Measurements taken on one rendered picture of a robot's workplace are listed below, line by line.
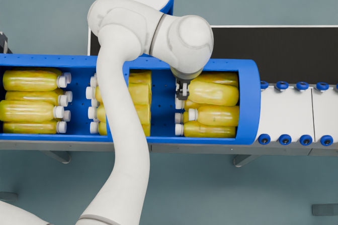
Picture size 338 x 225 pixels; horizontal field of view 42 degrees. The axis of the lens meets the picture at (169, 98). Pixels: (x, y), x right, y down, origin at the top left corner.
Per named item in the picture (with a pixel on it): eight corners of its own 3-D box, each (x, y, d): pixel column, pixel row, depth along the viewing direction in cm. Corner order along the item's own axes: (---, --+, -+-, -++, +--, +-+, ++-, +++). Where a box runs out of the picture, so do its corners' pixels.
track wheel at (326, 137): (335, 137, 154) (333, 134, 156) (323, 137, 154) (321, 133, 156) (332, 147, 157) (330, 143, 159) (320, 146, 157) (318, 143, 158)
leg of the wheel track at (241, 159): (243, 167, 249) (270, 151, 189) (233, 166, 249) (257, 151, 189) (243, 156, 251) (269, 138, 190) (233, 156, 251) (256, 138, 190)
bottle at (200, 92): (239, 82, 140) (186, 75, 133) (241, 103, 137) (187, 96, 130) (228, 90, 146) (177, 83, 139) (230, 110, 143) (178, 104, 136)
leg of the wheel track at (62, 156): (70, 163, 247) (42, 147, 187) (60, 163, 247) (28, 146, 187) (71, 153, 249) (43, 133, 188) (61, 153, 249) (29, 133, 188)
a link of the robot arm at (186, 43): (215, 43, 107) (165, 25, 108) (225, 16, 92) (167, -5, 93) (200, 83, 104) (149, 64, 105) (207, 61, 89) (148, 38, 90)
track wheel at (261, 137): (272, 136, 154) (271, 132, 155) (259, 136, 154) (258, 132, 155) (270, 145, 157) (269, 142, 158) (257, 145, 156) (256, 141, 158)
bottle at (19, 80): (1, 71, 141) (59, 72, 141) (8, 68, 148) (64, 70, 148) (2, 92, 142) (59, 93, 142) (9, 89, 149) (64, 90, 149)
